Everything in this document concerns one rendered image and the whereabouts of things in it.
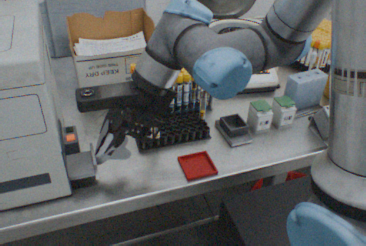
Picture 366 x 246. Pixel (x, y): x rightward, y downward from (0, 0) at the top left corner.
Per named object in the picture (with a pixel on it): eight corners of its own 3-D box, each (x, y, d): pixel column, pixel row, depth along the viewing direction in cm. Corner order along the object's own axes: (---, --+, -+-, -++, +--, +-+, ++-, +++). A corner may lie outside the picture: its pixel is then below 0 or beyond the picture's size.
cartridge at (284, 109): (277, 129, 85) (283, 107, 81) (268, 119, 89) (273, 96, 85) (292, 126, 86) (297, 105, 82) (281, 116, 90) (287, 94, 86)
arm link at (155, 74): (151, 61, 56) (139, 40, 62) (138, 84, 57) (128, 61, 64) (187, 75, 60) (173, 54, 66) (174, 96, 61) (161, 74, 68)
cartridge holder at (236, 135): (231, 147, 79) (233, 135, 77) (214, 124, 86) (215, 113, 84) (251, 142, 81) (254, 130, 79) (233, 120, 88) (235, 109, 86)
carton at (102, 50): (81, 109, 90) (71, 56, 81) (71, 58, 111) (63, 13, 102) (171, 94, 97) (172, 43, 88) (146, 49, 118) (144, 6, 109)
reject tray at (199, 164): (187, 181, 71) (188, 178, 70) (177, 159, 76) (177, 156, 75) (218, 174, 72) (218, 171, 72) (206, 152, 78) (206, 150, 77)
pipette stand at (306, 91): (293, 119, 89) (302, 86, 83) (277, 104, 94) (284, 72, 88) (322, 110, 93) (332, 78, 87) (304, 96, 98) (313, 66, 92)
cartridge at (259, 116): (254, 134, 83) (259, 112, 79) (245, 123, 87) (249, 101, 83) (269, 131, 84) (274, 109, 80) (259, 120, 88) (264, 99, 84)
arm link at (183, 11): (194, 5, 51) (166, -17, 56) (159, 66, 55) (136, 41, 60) (226, 21, 56) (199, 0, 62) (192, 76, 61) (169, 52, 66)
